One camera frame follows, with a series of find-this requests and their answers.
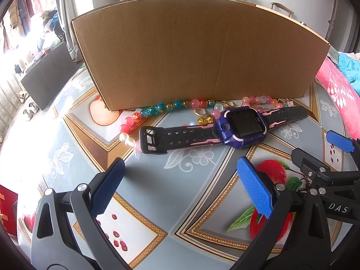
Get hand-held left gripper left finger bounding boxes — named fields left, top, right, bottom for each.
left=30, top=157, right=133, bottom=270

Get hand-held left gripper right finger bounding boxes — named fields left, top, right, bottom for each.
left=231, top=156, right=339, bottom=270

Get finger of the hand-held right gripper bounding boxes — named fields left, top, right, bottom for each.
left=326, top=130, right=360, bottom=172
left=291, top=148, right=332, bottom=179

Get purple black smartwatch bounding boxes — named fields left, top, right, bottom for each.
left=139, top=105, right=308, bottom=155

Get small pink bead bracelet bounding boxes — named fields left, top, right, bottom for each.
left=241, top=95, right=284, bottom=113

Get large multicolour bead bracelet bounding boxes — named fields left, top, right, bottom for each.
left=119, top=98, right=224, bottom=149

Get brown cardboard box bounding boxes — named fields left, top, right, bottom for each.
left=70, top=0, right=331, bottom=111

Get fruit print tablecloth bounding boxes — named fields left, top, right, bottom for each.
left=17, top=62, right=352, bottom=270

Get pink floral blanket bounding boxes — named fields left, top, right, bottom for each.
left=315, top=56, right=360, bottom=141

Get blue quilt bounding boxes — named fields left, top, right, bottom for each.
left=337, top=53, right=360, bottom=93

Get red paper bag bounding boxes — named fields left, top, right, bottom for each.
left=0, top=184, right=19, bottom=235

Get brown wooden door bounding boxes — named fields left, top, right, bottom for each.
left=326, top=0, right=360, bottom=54

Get grey low cabinet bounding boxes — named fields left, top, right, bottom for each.
left=20, top=42, right=76, bottom=111

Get wooden chair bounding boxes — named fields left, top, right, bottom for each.
left=270, top=2, right=294, bottom=17

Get pile of clothes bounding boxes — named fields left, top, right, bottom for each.
left=42, top=10, right=66, bottom=48

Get grey curtain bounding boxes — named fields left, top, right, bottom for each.
left=55, top=0, right=85, bottom=62

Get hanging clothes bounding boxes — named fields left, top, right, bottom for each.
left=0, top=0, right=43, bottom=54

